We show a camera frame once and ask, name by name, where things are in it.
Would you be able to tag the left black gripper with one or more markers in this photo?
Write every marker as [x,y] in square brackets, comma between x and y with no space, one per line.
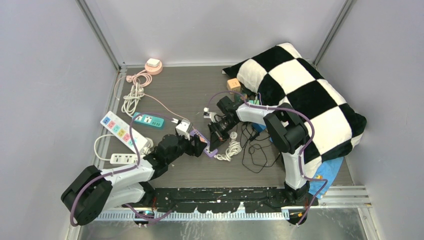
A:
[196,149]

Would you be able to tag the teal usb power strip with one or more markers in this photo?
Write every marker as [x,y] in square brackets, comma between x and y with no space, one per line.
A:
[149,120]

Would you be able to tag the pink round socket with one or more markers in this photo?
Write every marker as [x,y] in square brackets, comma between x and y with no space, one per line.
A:
[153,69]

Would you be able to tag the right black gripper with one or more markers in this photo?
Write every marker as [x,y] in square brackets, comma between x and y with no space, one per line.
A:
[216,141]

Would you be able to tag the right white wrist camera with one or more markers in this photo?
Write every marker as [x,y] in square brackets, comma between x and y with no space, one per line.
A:
[207,114]

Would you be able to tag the checkered black white pillow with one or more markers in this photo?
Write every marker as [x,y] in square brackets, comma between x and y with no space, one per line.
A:
[280,75]

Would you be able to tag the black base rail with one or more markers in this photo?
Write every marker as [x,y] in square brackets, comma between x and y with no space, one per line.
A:
[220,200]

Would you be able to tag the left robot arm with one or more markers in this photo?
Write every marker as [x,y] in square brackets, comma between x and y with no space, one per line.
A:
[95,190]

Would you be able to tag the orange cube socket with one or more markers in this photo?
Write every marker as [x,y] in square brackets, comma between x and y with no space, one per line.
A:
[233,85]

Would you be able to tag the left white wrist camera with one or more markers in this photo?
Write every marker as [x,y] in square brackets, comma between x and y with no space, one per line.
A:
[183,128]

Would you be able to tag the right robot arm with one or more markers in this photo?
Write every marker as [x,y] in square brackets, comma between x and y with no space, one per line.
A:
[285,128]

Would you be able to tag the blue cube socket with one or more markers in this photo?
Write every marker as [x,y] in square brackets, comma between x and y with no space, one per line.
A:
[258,127]

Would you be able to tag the white colourful power strip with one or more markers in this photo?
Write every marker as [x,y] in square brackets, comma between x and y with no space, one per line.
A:
[121,129]

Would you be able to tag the small teal adapters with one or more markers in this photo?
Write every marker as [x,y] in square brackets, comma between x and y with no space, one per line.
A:
[254,102]

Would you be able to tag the dark green cube socket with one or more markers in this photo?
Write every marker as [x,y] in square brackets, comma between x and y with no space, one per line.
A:
[240,97]

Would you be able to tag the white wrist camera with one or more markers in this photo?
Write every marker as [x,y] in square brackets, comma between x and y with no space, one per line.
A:
[207,114]
[183,128]

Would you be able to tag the white charger block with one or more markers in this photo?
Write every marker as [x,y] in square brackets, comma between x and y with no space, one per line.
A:
[152,62]

